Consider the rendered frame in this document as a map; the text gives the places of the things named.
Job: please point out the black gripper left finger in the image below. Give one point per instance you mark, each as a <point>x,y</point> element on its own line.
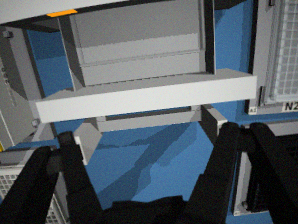
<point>29,198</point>

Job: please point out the white multi-well plate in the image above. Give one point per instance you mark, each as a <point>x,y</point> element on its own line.
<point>8,174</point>

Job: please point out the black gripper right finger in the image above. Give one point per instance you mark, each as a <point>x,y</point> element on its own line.
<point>275,170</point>

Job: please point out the white multiwell assay plate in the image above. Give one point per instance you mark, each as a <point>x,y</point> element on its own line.
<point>282,69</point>

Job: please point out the black assay plate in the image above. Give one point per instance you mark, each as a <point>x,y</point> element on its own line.
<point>255,200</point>

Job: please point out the blue bench mat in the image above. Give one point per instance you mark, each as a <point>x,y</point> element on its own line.
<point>149,163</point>

